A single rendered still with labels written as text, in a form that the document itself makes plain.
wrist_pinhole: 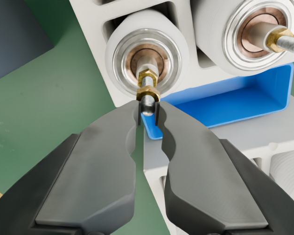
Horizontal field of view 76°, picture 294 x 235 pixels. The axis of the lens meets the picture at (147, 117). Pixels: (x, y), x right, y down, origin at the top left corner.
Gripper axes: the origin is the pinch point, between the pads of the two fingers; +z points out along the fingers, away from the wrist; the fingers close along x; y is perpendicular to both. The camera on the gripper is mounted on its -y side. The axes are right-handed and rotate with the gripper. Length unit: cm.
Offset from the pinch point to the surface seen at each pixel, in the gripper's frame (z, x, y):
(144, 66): 7.0, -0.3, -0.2
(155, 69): 7.0, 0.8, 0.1
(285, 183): 12.9, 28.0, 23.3
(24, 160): 35, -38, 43
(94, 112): 35.1, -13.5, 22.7
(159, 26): 10.2, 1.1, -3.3
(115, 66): 9.7, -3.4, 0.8
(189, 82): 17.1, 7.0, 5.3
